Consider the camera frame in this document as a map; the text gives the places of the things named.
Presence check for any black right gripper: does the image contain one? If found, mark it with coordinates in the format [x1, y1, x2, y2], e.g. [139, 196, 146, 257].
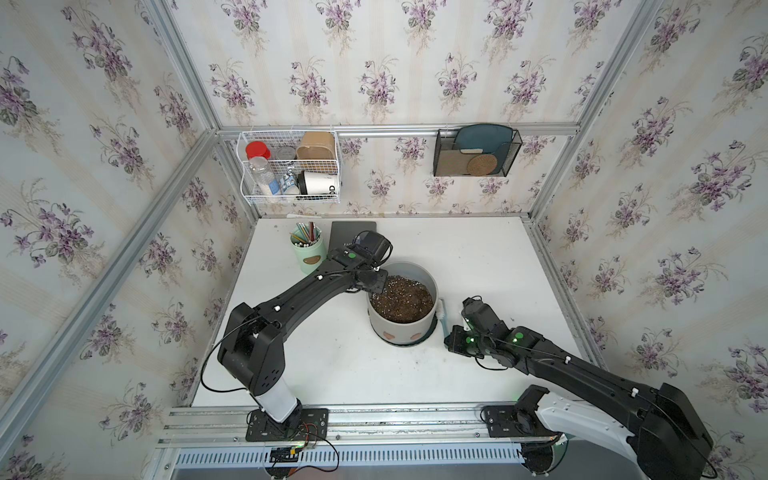
[438, 324, 493, 357]

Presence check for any light teal scrub brush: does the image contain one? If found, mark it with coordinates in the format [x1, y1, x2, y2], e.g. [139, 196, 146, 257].
[435, 298, 450, 337]

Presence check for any grey ceramic pot with soil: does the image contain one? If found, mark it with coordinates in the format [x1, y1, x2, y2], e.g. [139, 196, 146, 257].
[367, 262, 439, 347]

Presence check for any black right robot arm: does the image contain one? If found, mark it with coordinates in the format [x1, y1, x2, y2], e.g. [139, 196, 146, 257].
[444, 296, 717, 479]

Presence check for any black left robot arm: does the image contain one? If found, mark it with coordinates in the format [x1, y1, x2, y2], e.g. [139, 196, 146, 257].
[216, 230, 393, 431]

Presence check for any black pot saucer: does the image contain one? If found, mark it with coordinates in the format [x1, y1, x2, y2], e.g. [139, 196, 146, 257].
[374, 317, 439, 348]

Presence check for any dark grey book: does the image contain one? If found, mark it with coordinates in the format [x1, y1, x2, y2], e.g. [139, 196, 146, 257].
[328, 220, 377, 251]

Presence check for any mint green pencil cup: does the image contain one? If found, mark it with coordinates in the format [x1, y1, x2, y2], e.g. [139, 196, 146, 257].
[290, 222, 327, 274]

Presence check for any white cup black rim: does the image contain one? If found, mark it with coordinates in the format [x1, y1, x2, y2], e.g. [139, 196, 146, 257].
[297, 170, 340, 196]

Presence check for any clear plastic bottle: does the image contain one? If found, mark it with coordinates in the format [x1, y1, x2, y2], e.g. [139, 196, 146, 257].
[248, 156, 281, 197]

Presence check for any red lidded jar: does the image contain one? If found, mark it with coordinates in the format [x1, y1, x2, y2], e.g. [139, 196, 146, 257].
[245, 141, 271, 160]

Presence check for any teal plate in organizer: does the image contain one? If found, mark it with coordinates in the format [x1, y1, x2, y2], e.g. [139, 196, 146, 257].
[454, 123, 515, 176]

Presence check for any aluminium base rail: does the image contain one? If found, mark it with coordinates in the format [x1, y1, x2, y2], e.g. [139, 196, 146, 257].
[144, 403, 528, 479]

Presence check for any white wire wall basket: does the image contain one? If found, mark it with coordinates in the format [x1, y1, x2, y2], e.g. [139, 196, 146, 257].
[235, 128, 342, 205]

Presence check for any black mesh wall organizer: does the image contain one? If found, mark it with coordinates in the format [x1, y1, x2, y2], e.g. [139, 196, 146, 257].
[432, 127, 523, 178]

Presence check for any small circuit board with wires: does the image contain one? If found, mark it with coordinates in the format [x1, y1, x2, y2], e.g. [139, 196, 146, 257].
[268, 446, 304, 464]

